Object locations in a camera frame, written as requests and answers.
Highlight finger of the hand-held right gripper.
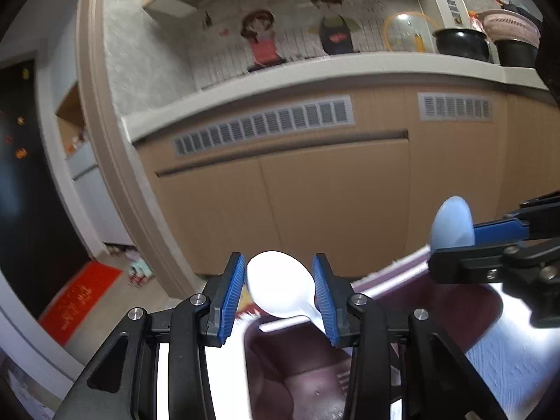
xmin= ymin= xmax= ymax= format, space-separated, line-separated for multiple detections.
xmin=428 ymin=236 xmax=560 ymax=292
xmin=474 ymin=191 xmax=560 ymax=246

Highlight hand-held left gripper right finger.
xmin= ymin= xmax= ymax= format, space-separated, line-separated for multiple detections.
xmin=311 ymin=253 xmax=510 ymax=420

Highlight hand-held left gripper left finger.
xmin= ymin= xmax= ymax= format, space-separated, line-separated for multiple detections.
xmin=55 ymin=251 xmax=246 ymax=420

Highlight blue plastic spoon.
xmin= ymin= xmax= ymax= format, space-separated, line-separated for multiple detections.
xmin=431 ymin=196 xmax=476 ymax=252

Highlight white plastic spoon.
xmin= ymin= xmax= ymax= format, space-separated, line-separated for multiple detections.
xmin=247 ymin=251 xmax=324 ymax=331

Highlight purple utensil holder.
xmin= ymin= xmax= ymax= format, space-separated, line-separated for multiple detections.
xmin=243 ymin=247 xmax=504 ymax=420

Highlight white tablecloth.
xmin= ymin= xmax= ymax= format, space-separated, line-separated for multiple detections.
xmin=157 ymin=245 xmax=545 ymax=420

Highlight wooden kitchen cabinet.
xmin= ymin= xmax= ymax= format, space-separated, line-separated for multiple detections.
xmin=131 ymin=83 xmax=560 ymax=276

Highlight scattered shoes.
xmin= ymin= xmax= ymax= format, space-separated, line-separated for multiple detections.
xmin=105 ymin=245 xmax=154 ymax=287

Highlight short grey vent grille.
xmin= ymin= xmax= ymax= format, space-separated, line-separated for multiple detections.
xmin=417 ymin=92 xmax=493 ymax=121

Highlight red doormat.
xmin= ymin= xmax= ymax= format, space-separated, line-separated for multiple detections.
xmin=38 ymin=260 xmax=124 ymax=346

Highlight white shoe cabinet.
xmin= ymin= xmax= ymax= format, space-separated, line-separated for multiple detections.
xmin=65 ymin=140 xmax=134 ymax=246

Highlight long grey vent grille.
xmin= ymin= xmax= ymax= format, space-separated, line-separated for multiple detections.
xmin=174 ymin=95 xmax=354 ymax=157

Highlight black cooking pot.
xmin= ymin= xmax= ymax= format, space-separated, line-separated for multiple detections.
xmin=494 ymin=38 xmax=540 ymax=68
xmin=433 ymin=27 xmax=491 ymax=62

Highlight pink plastic basket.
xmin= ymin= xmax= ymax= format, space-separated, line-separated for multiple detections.
xmin=480 ymin=9 xmax=541 ymax=47

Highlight yellow-rimmed glass pot lid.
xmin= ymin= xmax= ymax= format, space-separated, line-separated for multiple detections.
xmin=383 ymin=11 xmax=438 ymax=53

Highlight dark door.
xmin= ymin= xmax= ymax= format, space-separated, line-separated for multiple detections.
xmin=0 ymin=57 xmax=92 ymax=320

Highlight cartoon wall sticker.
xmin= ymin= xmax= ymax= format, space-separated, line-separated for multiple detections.
xmin=192 ymin=0 xmax=434 ymax=92

